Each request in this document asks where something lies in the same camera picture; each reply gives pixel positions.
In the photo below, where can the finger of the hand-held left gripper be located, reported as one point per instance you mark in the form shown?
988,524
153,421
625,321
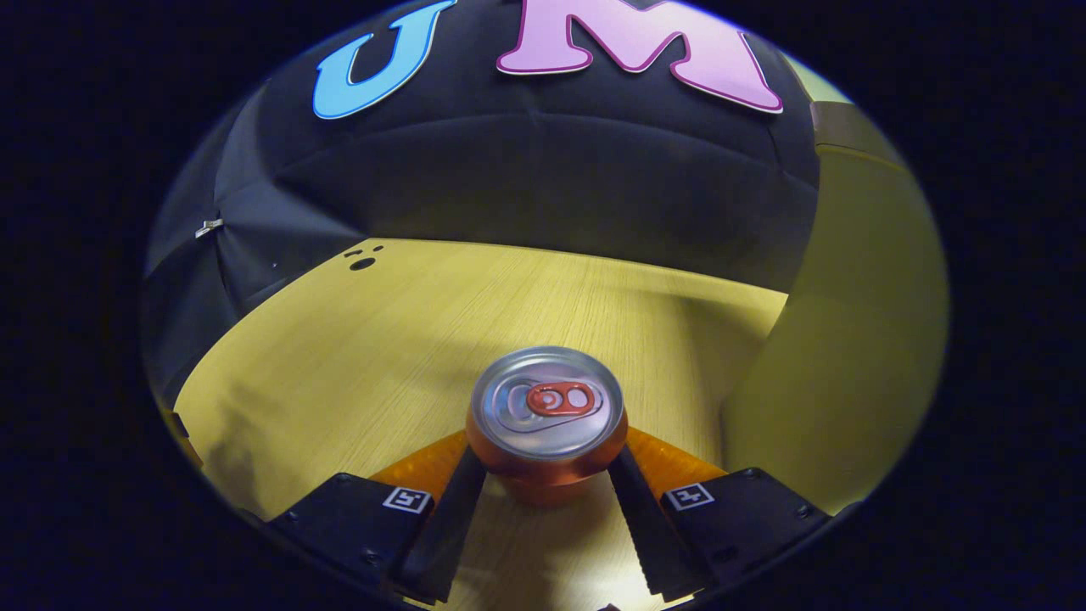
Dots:
185,437

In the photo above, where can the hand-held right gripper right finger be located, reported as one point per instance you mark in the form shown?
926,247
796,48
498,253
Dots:
649,535

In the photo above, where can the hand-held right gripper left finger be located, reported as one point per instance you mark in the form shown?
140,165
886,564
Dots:
441,535

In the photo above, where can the red pop can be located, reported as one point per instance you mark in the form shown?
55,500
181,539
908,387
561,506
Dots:
543,441

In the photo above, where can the cream desktop garbage bin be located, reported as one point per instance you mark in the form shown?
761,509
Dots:
848,339

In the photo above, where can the silver metal clip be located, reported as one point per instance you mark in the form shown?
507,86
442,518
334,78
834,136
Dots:
209,227

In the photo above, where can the black backdrop cloth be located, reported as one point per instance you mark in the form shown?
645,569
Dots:
551,161

